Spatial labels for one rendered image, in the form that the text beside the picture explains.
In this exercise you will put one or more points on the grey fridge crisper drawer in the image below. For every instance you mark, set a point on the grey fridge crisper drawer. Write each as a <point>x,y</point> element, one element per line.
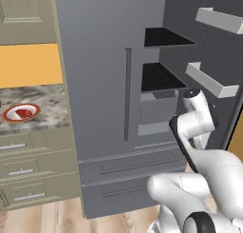
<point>155,114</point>

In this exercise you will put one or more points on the grey open fridge door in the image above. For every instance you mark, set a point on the grey open fridge door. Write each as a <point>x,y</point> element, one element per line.
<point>221,49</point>

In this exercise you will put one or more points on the olive cupboard drawer front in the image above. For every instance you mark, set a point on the olive cupboard drawer front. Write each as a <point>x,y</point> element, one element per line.
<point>44,165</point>
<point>34,141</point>
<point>50,189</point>

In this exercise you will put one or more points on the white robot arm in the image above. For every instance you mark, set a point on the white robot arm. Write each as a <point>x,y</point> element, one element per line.
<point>209,176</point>

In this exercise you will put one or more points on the grey freezer drawer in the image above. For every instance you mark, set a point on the grey freezer drawer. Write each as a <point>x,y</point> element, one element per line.
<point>120,195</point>
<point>133,165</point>

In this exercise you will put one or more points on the red raw steak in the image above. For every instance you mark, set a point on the red raw steak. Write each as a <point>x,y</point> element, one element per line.
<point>24,113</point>

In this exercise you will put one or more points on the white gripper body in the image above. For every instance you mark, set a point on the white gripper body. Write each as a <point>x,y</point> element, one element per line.
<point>198,142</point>

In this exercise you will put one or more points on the olive wall cupboard door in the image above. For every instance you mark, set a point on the olive wall cupboard door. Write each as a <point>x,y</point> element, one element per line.
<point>25,11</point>

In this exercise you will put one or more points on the white plate with red rim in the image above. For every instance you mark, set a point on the white plate with red rim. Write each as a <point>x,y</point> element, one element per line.
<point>9,114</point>

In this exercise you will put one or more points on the white fridge door bin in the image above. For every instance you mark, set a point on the white fridge door bin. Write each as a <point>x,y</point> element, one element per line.
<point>221,21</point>
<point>210,81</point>

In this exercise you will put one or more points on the grey fridge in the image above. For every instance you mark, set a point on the grey fridge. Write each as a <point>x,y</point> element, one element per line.
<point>101,84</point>

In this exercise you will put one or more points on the grey closed fridge door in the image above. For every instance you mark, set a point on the grey closed fridge door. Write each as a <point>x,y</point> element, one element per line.
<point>95,68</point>

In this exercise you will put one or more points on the black fridge shelf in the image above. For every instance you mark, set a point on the black fridge shelf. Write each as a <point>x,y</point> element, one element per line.
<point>159,76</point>
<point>163,37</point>

